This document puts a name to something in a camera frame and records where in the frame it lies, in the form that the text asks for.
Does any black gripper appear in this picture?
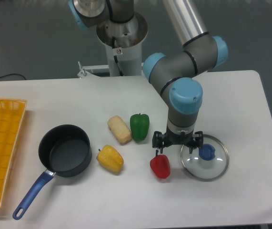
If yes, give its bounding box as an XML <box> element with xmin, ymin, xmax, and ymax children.
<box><xmin>152</xmin><ymin>130</ymin><xmax>203</xmax><ymax>154</ymax></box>

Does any red toy pepper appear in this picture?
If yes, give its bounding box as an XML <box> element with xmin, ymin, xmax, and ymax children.
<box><xmin>150</xmin><ymin>150</ymin><xmax>171</xmax><ymax>179</ymax></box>

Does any glass lid blue knob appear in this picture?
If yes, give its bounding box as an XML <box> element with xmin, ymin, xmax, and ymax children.
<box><xmin>180</xmin><ymin>134</ymin><xmax>229</xmax><ymax>181</ymax></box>

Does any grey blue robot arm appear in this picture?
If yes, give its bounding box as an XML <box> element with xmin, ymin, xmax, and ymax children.
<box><xmin>68</xmin><ymin>0</ymin><xmax>228</xmax><ymax>153</ymax></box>

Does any green toy pepper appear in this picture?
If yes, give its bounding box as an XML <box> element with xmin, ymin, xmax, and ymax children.
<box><xmin>130</xmin><ymin>114</ymin><xmax>150</xmax><ymax>142</ymax></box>

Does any yellow toy pepper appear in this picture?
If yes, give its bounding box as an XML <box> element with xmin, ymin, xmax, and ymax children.
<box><xmin>96</xmin><ymin>145</ymin><xmax>124</xmax><ymax>173</ymax></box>

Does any beige toy bread loaf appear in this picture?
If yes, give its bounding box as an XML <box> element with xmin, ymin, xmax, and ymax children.
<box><xmin>107</xmin><ymin>115</ymin><xmax>132</xmax><ymax>145</ymax></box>

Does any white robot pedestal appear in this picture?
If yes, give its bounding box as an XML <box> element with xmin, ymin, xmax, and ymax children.
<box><xmin>78</xmin><ymin>5</ymin><xmax>148</xmax><ymax>76</ymax></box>

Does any black saucepan blue handle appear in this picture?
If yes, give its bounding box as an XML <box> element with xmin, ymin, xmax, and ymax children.
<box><xmin>12</xmin><ymin>124</ymin><xmax>92</xmax><ymax>220</ymax></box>

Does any black floor cable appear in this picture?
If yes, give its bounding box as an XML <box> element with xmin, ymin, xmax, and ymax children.
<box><xmin>0</xmin><ymin>73</ymin><xmax>27</xmax><ymax>80</ymax></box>

